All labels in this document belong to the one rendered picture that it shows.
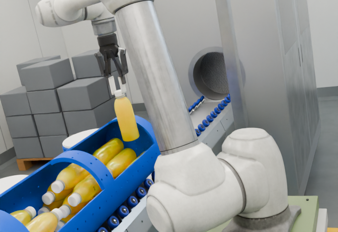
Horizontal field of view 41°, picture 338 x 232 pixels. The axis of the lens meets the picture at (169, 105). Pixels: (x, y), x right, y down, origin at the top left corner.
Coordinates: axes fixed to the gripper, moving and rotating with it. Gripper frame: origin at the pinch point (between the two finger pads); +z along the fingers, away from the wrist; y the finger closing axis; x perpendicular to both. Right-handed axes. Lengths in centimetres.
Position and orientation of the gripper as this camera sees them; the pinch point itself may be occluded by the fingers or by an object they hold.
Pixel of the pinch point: (117, 85)
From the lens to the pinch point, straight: 178.9
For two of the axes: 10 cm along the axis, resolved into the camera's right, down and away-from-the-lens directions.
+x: -3.8, 3.0, -8.7
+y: -9.0, 0.7, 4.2
